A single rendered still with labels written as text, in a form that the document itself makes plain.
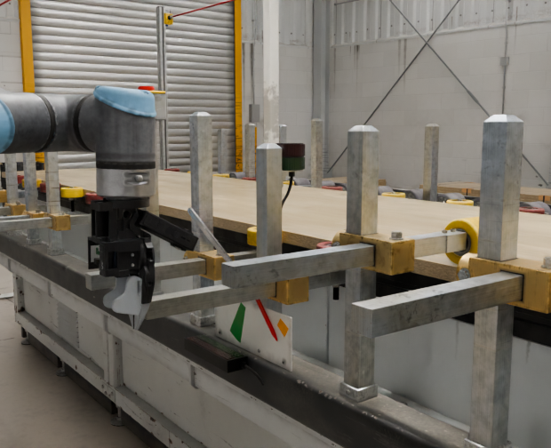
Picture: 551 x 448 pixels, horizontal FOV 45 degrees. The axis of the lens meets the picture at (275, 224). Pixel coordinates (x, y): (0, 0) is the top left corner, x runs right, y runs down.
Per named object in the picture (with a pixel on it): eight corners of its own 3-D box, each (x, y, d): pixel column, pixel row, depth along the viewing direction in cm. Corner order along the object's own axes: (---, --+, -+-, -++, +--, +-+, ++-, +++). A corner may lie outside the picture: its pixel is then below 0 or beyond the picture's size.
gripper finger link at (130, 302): (107, 333, 105) (107, 276, 104) (142, 328, 108) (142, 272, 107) (115, 339, 102) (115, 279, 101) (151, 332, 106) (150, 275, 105)
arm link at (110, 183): (140, 165, 110) (167, 169, 102) (140, 196, 110) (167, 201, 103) (87, 166, 104) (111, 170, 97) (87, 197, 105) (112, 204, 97)
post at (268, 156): (267, 396, 128) (267, 143, 121) (257, 389, 131) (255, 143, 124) (282, 391, 130) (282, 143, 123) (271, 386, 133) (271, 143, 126)
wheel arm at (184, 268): (91, 295, 127) (91, 273, 127) (85, 292, 130) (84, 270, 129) (276, 267, 153) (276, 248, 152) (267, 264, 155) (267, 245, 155)
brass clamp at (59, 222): (54, 231, 219) (53, 216, 218) (41, 226, 230) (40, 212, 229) (73, 229, 223) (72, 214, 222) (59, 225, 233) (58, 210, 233)
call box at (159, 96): (139, 123, 159) (139, 90, 158) (127, 123, 165) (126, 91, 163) (166, 123, 163) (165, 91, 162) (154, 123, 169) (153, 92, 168)
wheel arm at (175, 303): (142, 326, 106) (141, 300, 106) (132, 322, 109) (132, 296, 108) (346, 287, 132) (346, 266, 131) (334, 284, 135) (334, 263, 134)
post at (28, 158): (30, 248, 247) (23, 116, 240) (27, 246, 250) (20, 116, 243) (40, 247, 249) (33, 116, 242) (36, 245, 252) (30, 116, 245)
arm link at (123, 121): (118, 88, 108) (168, 87, 104) (119, 165, 110) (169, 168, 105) (76, 84, 100) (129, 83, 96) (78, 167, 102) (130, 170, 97)
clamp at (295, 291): (287, 306, 119) (287, 277, 119) (244, 291, 130) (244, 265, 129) (311, 300, 123) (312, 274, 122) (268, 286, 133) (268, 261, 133)
